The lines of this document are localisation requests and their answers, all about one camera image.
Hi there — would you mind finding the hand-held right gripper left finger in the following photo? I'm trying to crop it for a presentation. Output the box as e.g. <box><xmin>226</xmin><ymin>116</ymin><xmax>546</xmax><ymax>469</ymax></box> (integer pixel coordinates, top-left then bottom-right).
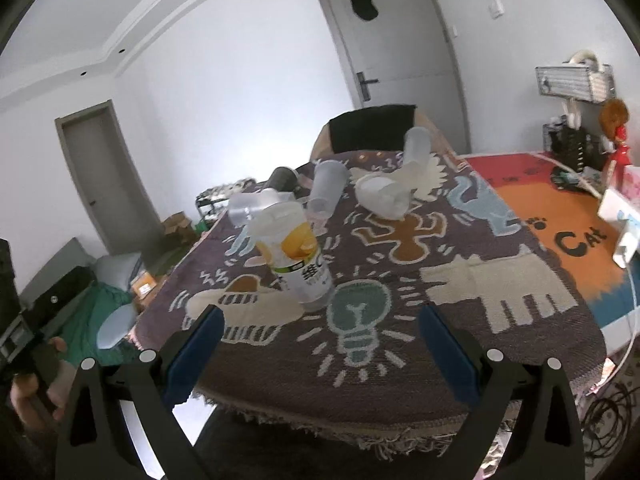
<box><xmin>54</xmin><ymin>304</ymin><xmax>225</xmax><ymax>480</ymax></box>

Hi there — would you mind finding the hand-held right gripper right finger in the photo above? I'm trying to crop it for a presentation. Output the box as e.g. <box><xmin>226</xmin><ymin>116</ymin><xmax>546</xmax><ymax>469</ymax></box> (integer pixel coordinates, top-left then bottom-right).
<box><xmin>418</xmin><ymin>303</ymin><xmax>587</xmax><ymax>480</ymax></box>

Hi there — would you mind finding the clear cup with orange label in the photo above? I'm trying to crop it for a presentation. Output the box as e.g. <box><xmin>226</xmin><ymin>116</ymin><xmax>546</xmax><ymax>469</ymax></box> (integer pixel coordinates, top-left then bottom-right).
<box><xmin>248</xmin><ymin>203</ymin><xmax>337</xmax><ymax>312</ymax></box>

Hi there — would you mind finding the clear plastic cup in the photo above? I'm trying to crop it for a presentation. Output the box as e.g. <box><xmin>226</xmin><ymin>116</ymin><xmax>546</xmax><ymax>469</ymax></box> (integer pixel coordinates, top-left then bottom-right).
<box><xmin>227</xmin><ymin>189</ymin><xmax>282</xmax><ymax>227</ymax></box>

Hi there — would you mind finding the wide frosted plastic cup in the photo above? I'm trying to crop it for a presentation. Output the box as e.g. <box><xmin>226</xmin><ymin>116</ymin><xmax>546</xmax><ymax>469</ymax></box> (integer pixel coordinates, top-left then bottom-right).
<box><xmin>356</xmin><ymin>161</ymin><xmax>423</xmax><ymax>221</ymax></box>

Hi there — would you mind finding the tall frosted plastic cup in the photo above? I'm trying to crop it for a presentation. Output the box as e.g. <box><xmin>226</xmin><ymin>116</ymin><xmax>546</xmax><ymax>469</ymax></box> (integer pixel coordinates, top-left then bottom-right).
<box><xmin>404</xmin><ymin>126</ymin><xmax>434</xmax><ymax>171</ymax></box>

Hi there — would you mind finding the person's left hand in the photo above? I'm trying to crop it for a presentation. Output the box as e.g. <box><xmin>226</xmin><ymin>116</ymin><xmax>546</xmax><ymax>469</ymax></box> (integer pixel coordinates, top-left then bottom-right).
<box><xmin>9</xmin><ymin>336</ymin><xmax>77</xmax><ymax>432</ymax></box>

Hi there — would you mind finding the black box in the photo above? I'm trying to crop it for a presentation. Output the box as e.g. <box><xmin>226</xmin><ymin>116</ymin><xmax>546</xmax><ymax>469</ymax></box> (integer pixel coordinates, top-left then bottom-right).
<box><xmin>21</xmin><ymin>265</ymin><xmax>98</xmax><ymax>333</ymax></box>

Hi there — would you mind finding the green cloth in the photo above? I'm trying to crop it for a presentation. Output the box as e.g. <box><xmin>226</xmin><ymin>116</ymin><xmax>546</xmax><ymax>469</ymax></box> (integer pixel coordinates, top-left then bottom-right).
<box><xmin>64</xmin><ymin>280</ymin><xmax>143</xmax><ymax>367</ymax></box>

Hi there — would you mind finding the light blue round cushion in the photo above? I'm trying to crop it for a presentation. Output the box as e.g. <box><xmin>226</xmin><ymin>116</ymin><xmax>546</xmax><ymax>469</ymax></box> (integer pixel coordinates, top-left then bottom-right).
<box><xmin>96</xmin><ymin>304</ymin><xmax>139</xmax><ymax>350</ymax></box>

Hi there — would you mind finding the orange flat box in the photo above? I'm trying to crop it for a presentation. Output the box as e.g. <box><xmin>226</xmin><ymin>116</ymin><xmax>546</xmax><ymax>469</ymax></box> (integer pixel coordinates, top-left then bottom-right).
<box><xmin>130</xmin><ymin>269</ymin><xmax>162</xmax><ymax>297</ymax></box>

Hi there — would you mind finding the purple printed blanket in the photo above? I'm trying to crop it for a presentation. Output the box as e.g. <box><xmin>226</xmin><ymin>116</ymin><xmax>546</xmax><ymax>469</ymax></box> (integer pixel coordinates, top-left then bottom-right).
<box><xmin>134</xmin><ymin>147</ymin><xmax>609</xmax><ymax>461</ymax></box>

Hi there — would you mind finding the light grey pillow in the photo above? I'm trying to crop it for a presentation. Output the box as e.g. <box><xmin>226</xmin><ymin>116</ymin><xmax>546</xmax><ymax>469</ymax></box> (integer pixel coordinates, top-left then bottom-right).
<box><xmin>94</xmin><ymin>252</ymin><xmax>144</xmax><ymax>292</ymax></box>

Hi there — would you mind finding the brown cardboard box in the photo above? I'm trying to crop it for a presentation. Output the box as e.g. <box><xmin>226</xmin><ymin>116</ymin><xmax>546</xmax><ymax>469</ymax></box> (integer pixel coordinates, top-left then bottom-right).
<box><xmin>161</xmin><ymin>211</ymin><xmax>199</xmax><ymax>247</ymax></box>

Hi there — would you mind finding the plain grey door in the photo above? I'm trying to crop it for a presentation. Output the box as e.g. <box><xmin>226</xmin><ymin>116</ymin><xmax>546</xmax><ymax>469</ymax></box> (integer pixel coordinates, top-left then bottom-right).
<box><xmin>54</xmin><ymin>100</ymin><xmax>164</xmax><ymax>257</ymax></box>

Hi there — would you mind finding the black cylinder bottle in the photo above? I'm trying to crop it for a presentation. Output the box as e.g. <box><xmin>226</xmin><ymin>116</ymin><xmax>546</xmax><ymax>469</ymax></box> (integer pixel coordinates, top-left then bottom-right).
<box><xmin>264</xmin><ymin>165</ymin><xmax>302</xmax><ymax>195</ymax></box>

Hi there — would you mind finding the white power adapter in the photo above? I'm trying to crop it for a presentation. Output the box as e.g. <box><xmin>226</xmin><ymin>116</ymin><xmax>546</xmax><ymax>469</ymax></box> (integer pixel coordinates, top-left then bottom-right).
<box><xmin>612</xmin><ymin>220</ymin><xmax>640</xmax><ymax>269</ymax></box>

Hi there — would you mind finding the brown chair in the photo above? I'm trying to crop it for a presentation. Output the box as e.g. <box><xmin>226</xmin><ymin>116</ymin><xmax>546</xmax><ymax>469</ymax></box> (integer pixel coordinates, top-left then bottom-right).
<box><xmin>310</xmin><ymin>104</ymin><xmax>453</xmax><ymax>163</ymax></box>

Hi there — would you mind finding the white box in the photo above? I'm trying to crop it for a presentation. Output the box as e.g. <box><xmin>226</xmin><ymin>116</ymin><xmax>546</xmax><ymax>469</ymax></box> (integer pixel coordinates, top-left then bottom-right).
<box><xmin>599</xmin><ymin>187</ymin><xmax>640</xmax><ymax>227</ymax></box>

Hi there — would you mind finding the black cloth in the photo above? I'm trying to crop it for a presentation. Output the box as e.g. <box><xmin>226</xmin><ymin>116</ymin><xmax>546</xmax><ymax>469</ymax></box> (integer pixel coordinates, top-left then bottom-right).
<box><xmin>329</xmin><ymin>104</ymin><xmax>419</xmax><ymax>154</ymax></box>

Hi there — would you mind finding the black mesh basket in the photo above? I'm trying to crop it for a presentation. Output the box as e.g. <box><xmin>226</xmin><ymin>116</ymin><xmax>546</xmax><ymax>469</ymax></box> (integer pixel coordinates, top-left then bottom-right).
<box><xmin>542</xmin><ymin>122</ymin><xmax>607</xmax><ymax>172</ymax></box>

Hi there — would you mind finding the red dress doll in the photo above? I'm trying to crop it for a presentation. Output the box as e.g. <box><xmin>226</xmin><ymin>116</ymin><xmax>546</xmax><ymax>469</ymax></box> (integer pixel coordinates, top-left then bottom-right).
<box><xmin>599</xmin><ymin>98</ymin><xmax>633</xmax><ymax>187</ymax></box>

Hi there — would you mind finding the grey door with hole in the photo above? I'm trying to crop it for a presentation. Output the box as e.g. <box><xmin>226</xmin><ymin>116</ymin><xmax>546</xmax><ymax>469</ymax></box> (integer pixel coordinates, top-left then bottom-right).
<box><xmin>310</xmin><ymin>0</ymin><xmax>472</xmax><ymax>157</ymax></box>

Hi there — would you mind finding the metal wire shelf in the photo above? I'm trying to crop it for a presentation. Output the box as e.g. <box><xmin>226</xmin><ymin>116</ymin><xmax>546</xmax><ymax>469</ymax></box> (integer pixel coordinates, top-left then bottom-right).
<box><xmin>194</xmin><ymin>177</ymin><xmax>259</xmax><ymax>227</ymax></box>

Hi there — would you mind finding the black cable bundle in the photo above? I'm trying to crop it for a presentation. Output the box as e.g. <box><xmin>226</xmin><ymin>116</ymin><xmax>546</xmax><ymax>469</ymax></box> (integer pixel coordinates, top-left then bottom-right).
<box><xmin>581</xmin><ymin>379</ymin><xmax>637</xmax><ymax>462</ymax></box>

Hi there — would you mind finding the white cable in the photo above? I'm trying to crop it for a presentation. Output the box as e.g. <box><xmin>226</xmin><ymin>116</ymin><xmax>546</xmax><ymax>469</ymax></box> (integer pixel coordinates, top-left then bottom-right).
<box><xmin>531</xmin><ymin>149</ymin><xmax>607</xmax><ymax>198</ymax></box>

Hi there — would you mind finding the metal door handle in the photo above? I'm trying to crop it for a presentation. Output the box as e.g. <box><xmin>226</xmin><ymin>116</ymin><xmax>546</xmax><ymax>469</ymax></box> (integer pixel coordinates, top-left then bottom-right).
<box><xmin>355</xmin><ymin>72</ymin><xmax>379</xmax><ymax>101</ymax></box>

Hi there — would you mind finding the wire wall rack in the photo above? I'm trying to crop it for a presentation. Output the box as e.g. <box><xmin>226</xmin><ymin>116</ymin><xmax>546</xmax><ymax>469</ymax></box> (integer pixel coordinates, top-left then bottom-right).
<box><xmin>534</xmin><ymin>62</ymin><xmax>617</xmax><ymax>107</ymax></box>

